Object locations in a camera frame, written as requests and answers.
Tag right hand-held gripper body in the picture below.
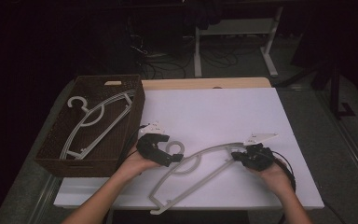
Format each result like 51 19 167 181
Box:
243 133 280 173

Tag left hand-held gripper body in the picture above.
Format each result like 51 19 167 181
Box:
135 121 170 168

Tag grey plastic clothes hanger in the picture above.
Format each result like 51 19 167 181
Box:
148 140 256 216
59 90 137 161
59 89 136 160

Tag brown woven basket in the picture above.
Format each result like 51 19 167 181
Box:
34 74 146 178

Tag person's left hand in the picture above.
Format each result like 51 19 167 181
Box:
117 147 160 182

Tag person's right hand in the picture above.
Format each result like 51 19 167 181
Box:
247 159 294 198

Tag white table board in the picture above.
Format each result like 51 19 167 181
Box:
53 88 324 210

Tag dark metal stand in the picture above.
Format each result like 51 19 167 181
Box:
310 59 357 121

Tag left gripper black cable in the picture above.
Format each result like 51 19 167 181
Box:
117 124 150 171

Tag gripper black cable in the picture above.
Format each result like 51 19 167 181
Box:
271 149 297 224
117 124 150 171

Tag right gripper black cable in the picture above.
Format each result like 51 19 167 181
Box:
271 149 297 224

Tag black floor cables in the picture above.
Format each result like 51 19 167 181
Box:
126 18 231 79

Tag white metal desk frame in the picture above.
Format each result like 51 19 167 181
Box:
194 6 284 79

